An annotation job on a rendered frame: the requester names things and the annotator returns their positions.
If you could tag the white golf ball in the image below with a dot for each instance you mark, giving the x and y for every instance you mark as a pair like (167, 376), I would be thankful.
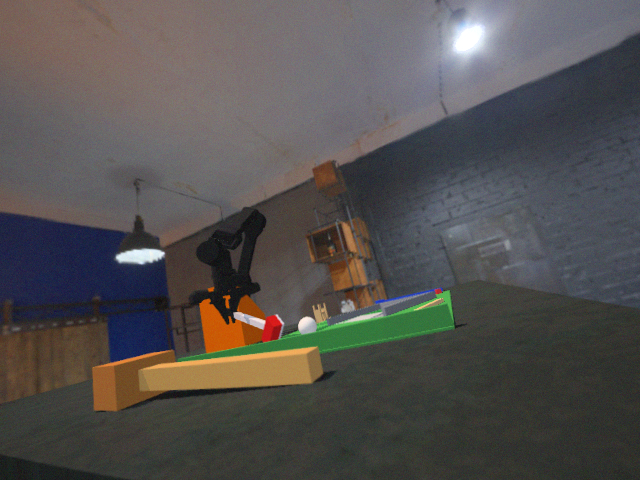
(307, 325)

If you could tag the green flat mat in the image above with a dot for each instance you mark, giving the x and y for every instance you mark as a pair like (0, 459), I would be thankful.
(446, 295)

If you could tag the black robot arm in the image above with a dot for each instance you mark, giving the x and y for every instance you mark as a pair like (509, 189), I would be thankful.
(214, 253)

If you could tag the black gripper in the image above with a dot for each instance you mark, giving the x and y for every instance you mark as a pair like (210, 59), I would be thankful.
(216, 296)

